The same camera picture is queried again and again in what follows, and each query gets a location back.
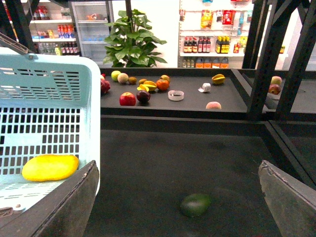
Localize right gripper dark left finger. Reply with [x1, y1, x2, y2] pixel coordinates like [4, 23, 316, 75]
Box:
[0, 160, 99, 237]

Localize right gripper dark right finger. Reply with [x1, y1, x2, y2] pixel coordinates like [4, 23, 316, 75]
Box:
[258, 160, 316, 237]

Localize yellow mango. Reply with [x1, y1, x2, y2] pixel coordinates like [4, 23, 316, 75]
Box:
[22, 154, 79, 182]

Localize light blue plastic basket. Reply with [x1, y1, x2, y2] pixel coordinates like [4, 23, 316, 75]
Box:
[0, 47, 100, 221]

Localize green avocado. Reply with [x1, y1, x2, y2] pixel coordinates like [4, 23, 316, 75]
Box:
[180, 193, 211, 218]

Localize red apple far right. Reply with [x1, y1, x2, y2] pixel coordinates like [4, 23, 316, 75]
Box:
[268, 84, 281, 95]

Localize red apple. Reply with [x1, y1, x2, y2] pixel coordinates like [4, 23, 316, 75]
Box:
[268, 84, 281, 95]
[119, 92, 136, 106]

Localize pale apple far right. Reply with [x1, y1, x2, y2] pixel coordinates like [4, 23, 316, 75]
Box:
[270, 76, 282, 85]

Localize pink peach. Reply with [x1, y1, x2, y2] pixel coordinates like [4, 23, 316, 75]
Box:
[205, 101, 222, 110]

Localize pink dragon fruit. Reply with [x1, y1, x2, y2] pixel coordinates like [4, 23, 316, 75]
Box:
[100, 74, 111, 95]

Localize dark purple plum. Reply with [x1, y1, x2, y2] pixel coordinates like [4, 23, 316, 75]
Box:
[136, 90, 151, 104]

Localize yellow star fruit right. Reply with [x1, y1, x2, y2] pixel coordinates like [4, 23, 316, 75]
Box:
[212, 74, 226, 84]

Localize yellow star fruit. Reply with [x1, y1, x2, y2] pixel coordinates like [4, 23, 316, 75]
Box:
[137, 80, 157, 92]
[212, 74, 226, 84]

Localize pale round melon fruit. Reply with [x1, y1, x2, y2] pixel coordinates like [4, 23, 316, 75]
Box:
[117, 73, 129, 84]

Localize green apple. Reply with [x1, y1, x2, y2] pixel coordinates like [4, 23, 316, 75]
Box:
[111, 70, 121, 81]

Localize brown kiwi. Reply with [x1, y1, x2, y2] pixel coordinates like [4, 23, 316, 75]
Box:
[128, 77, 137, 85]

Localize small brown fruit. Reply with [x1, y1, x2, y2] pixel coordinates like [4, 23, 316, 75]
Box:
[139, 79, 147, 85]

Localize yellow star fruit centre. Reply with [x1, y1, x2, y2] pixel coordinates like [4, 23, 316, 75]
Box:
[137, 80, 157, 92]

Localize orange persimmon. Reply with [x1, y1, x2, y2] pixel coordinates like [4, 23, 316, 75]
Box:
[156, 79, 169, 91]

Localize orange yellow fruit behind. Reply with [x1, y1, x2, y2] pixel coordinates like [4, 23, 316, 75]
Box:
[160, 75, 170, 82]

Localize left store shelf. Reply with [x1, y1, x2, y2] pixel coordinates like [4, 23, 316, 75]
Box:
[4, 0, 81, 56]

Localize green potted plant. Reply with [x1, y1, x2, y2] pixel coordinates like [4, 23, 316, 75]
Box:
[103, 9, 167, 68]

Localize white shelf with bottles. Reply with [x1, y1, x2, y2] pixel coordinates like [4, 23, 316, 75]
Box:
[177, 0, 254, 68]

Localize glass door refrigerator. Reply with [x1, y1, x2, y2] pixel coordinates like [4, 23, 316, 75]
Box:
[69, 0, 114, 65]

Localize clear tape ring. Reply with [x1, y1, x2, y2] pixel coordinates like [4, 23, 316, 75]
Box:
[168, 90, 185, 101]

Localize grey basket handle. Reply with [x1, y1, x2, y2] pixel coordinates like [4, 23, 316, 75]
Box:
[0, 33, 37, 59]

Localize black metal frame post left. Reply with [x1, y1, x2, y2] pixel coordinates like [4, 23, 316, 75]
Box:
[0, 0, 39, 52]

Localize black metal frame post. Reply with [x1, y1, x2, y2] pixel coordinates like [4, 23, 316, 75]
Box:
[242, 0, 316, 121]
[0, 0, 39, 52]

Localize black metal frame post right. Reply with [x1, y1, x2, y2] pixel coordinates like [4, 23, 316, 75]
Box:
[242, 0, 316, 121]

